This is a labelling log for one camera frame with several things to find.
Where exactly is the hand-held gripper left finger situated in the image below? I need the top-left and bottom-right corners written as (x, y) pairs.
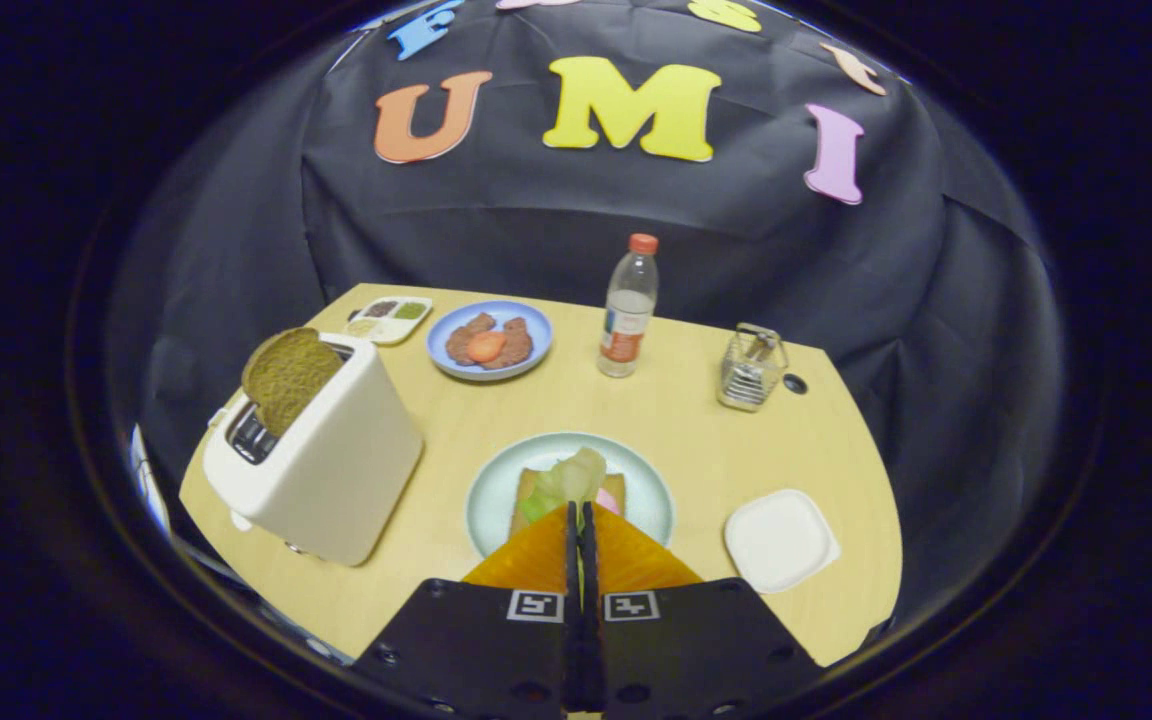
top-left (351, 503), bottom-right (583, 717)

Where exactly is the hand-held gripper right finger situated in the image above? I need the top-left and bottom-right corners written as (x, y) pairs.
top-left (582, 503), bottom-right (825, 719)

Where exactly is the green lettuce leaf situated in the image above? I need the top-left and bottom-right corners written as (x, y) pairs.
top-left (521, 447), bottom-right (609, 526)

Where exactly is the dark brown bread slice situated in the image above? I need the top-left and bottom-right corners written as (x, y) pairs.
top-left (241, 327), bottom-right (346, 438)

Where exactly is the brown toast slice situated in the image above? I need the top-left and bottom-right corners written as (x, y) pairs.
top-left (509, 468), bottom-right (627, 538)

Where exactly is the small white square plate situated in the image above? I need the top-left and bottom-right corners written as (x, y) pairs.
top-left (723, 489), bottom-right (842, 595)

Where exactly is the pale green round plate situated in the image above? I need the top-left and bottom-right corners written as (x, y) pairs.
top-left (464, 432), bottom-right (677, 559)

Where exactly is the white toaster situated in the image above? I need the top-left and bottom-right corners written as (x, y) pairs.
top-left (202, 332), bottom-right (425, 568)

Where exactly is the brown meat patty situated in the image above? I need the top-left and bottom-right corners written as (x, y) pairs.
top-left (492, 317), bottom-right (534, 370)
top-left (445, 313), bottom-right (497, 366)

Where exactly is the blue round plate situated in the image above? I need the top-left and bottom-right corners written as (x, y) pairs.
top-left (426, 300), bottom-right (554, 382)

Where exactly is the white seasoning tray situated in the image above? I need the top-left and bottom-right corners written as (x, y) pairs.
top-left (343, 296), bottom-right (434, 347)

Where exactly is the clear plastic bottle red cap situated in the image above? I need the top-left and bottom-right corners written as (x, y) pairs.
top-left (597, 233), bottom-right (660, 379)

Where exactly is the black backdrop cloth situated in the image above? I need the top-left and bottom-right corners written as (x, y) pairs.
top-left (106, 0), bottom-right (1067, 641)

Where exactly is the metal wire basket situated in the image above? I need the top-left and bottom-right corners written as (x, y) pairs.
top-left (716, 322), bottom-right (790, 413)

